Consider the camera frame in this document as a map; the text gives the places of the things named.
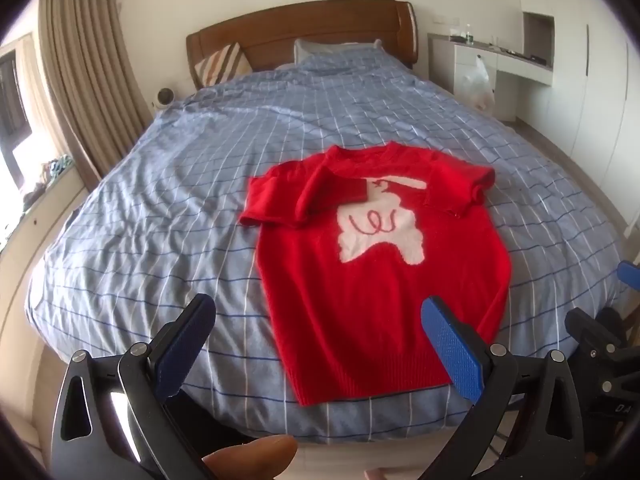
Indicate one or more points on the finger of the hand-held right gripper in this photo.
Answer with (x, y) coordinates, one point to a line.
(629, 276)
(595, 340)

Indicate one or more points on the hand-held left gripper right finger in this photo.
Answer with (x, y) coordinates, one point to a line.
(450, 345)

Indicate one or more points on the striped pillow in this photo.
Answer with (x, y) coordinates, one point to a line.
(222, 65)

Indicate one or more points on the clear bottle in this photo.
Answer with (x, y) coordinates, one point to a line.
(469, 35)

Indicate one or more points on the white plastic bag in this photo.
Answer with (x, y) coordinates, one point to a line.
(477, 85)

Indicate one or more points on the white desk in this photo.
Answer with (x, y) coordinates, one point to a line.
(520, 72)

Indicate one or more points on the window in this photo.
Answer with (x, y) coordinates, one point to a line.
(12, 110)

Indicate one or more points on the grey-blue pillow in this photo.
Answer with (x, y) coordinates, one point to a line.
(320, 50)

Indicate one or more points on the red knit sweater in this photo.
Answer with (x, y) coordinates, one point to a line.
(350, 305)

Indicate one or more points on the pile of cloths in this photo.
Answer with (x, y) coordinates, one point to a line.
(50, 175)

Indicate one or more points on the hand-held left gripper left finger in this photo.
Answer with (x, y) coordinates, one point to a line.
(182, 355)

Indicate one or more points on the wooden headboard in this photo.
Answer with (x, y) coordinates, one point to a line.
(300, 30)

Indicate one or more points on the person's left hand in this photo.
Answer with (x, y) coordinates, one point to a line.
(250, 457)

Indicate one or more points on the blue plaid blanket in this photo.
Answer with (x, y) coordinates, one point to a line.
(175, 185)

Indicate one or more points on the white wardrobe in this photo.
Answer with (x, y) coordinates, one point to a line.
(600, 110)

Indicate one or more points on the white windowsill cabinet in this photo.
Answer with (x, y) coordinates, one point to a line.
(30, 240)

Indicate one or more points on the beige curtain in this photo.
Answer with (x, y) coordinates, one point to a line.
(85, 60)

